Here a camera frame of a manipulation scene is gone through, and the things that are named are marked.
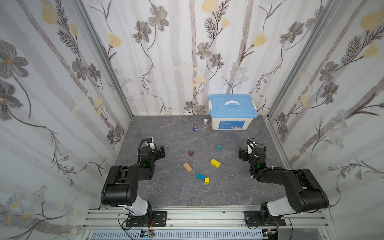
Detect small circuit board left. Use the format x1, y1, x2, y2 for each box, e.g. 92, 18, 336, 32
140, 230, 156, 238

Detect small corked glass bottle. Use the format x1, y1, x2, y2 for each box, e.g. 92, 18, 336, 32
203, 119, 209, 133

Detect white perforated cable tray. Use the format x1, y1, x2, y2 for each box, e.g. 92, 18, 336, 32
90, 229, 268, 240

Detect natural wood rectangular block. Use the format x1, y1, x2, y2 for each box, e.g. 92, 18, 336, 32
183, 163, 193, 173

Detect aluminium front rail frame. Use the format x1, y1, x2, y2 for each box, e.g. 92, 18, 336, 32
81, 206, 335, 240

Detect small circuit board right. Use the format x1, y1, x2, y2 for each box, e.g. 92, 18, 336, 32
262, 229, 279, 240

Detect small circuit board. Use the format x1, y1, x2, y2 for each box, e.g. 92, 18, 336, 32
140, 230, 156, 238
262, 229, 279, 240

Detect blue lidded storage box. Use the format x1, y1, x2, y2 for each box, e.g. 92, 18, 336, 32
209, 95, 259, 130

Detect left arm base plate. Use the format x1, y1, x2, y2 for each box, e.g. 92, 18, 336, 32
125, 211, 168, 228

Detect teal rectangular block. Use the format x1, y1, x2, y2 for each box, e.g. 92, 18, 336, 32
196, 173, 206, 181

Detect yellow rectangular block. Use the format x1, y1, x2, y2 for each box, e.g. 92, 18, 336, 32
210, 159, 221, 169

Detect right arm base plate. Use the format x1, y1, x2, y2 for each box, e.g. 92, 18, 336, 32
244, 211, 287, 228

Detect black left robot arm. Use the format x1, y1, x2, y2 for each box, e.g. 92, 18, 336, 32
101, 138, 168, 230

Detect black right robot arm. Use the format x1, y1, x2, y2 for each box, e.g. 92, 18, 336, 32
239, 139, 329, 228

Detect glass beaker blue liquid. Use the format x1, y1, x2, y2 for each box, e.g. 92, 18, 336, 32
192, 120, 200, 132

